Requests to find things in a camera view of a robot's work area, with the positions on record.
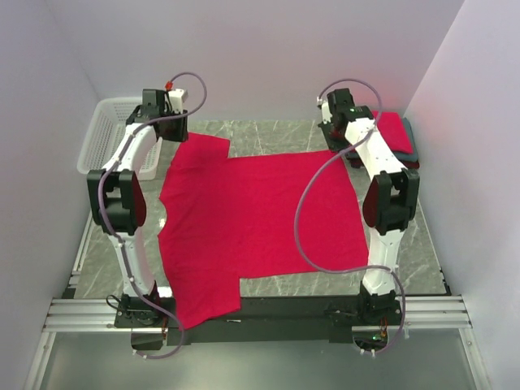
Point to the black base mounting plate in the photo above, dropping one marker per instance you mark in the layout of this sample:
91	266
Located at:
368	308

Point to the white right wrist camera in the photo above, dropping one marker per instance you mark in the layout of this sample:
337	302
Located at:
323	106

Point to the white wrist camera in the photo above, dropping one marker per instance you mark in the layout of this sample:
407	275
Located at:
323	106
176	98

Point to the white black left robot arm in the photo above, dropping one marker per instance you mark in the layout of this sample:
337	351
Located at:
118	204

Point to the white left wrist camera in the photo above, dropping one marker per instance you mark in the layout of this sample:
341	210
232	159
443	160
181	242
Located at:
176	98

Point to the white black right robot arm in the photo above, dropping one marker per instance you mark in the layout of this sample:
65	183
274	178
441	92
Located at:
390	202

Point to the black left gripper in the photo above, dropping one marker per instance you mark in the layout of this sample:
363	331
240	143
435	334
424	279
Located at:
182	134

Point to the folded dark red t shirt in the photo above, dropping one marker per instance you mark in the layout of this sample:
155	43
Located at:
358	164

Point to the pink-red t shirt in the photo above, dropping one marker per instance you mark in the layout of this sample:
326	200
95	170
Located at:
230	219

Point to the white plastic basket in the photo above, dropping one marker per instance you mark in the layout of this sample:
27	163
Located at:
105	132

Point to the aluminium frame rail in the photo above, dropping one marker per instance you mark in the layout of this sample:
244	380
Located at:
422	312

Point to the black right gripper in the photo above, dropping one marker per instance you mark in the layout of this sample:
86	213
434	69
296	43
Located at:
333	146

